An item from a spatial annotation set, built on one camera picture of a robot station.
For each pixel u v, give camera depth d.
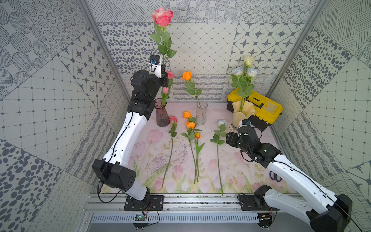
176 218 0.70
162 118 1.00
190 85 0.90
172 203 0.76
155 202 0.74
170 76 0.87
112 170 0.40
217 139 0.98
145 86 0.49
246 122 0.67
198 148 0.93
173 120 1.04
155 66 0.54
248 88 0.86
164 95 0.90
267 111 0.93
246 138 0.56
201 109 0.98
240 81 0.88
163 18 0.49
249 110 0.92
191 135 0.98
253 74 0.85
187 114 1.07
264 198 0.63
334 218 0.36
